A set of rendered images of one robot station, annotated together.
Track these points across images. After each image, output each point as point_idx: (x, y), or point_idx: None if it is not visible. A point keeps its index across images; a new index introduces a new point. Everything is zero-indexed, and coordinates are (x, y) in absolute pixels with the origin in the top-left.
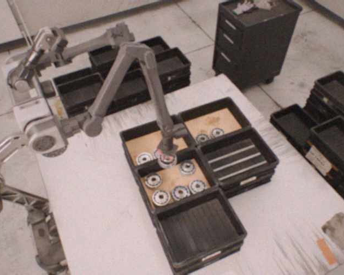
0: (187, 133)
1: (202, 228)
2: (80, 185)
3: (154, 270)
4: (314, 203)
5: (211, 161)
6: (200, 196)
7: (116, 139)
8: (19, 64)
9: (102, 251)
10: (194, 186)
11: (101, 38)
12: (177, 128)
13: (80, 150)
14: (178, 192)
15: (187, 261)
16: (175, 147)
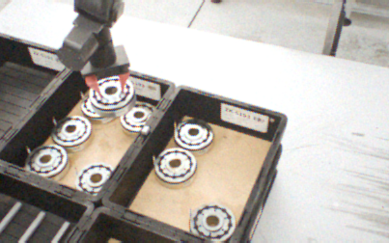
0: (57, 54)
1: None
2: (268, 83)
3: None
4: None
5: (55, 237)
6: (15, 121)
7: (329, 183)
8: None
9: (143, 53)
10: (52, 152)
11: None
12: (74, 25)
13: (350, 121)
14: (73, 124)
15: None
16: (87, 67)
